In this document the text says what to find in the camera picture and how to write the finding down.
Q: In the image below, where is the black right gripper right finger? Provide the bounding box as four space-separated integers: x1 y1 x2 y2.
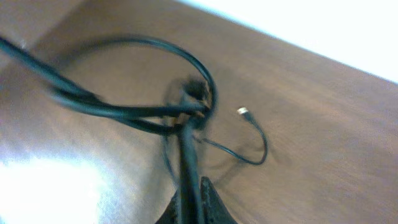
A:
200 176 238 224

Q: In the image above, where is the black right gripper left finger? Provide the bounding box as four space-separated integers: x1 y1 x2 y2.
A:
155 189 182 224

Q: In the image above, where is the black usb cable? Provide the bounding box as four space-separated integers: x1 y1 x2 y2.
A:
0 34 269 224

